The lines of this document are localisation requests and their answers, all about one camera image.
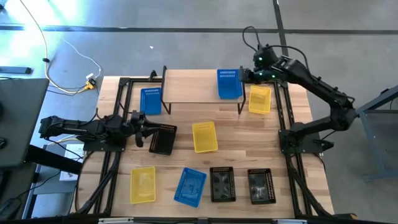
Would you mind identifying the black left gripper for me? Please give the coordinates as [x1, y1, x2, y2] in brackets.
[123, 110, 163, 149]

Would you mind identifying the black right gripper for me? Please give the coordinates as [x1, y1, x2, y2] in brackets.
[241, 68, 280, 85]

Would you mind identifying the blue plastic basket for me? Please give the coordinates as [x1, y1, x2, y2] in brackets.
[216, 68, 244, 100]
[139, 87, 162, 116]
[173, 167, 208, 208]

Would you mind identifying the white paper sheet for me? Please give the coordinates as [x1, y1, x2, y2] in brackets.
[58, 170, 78, 182]
[64, 143, 85, 163]

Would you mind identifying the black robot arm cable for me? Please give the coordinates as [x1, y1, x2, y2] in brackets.
[242, 26, 261, 53]

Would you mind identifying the yellow cable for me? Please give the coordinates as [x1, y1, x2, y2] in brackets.
[19, 0, 94, 95]

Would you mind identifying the yellow plastic basket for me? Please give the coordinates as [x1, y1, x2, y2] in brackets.
[248, 85, 272, 115]
[129, 166, 157, 205]
[192, 121, 219, 154]

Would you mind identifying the grey desk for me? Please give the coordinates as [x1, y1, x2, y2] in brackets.
[0, 77, 50, 169]

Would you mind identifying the black desk beam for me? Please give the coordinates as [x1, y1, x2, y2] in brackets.
[24, 144, 83, 175]

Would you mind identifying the black power strip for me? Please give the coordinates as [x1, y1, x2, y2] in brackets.
[0, 66, 33, 75]

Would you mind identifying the black aluminium table frame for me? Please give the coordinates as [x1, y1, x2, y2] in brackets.
[73, 76, 335, 224]

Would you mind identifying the blue-grey metal table frame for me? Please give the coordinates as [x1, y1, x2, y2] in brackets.
[356, 84, 398, 181]

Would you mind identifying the white cable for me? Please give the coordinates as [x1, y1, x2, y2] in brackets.
[62, 39, 103, 78]

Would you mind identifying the wooden shelf with black legs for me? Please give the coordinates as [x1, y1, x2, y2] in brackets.
[160, 65, 247, 115]

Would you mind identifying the black plastic basket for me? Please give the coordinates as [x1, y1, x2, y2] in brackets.
[148, 123, 178, 156]
[209, 166, 237, 203]
[247, 168, 277, 205]

